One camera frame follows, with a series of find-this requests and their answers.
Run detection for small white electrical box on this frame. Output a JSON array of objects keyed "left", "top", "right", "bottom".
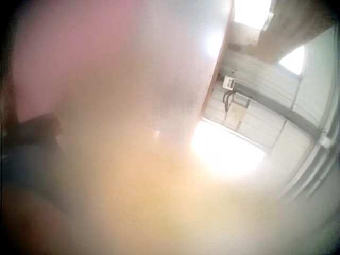
[{"left": 222, "top": 75, "right": 237, "bottom": 90}]

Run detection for white door with brown edge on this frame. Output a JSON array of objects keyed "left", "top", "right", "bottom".
[{"left": 138, "top": 0, "right": 237, "bottom": 125}]

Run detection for grey metal beam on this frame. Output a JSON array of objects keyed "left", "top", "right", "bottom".
[{"left": 248, "top": 96, "right": 326, "bottom": 135}]

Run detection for bright window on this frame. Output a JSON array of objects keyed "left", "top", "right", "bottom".
[{"left": 233, "top": 0, "right": 273, "bottom": 30}]

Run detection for white pipe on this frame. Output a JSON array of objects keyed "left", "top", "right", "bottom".
[{"left": 278, "top": 127, "right": 336, "bottom": 200}]

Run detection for brown hanging cloth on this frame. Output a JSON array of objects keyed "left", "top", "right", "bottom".
[{"left": 248, "top": 0, "right": 336, "bottom": 65}]

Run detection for black cables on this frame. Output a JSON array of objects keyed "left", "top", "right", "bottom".
[{"left": 222, "top": 90, "right": 235, "bottom": 112}]

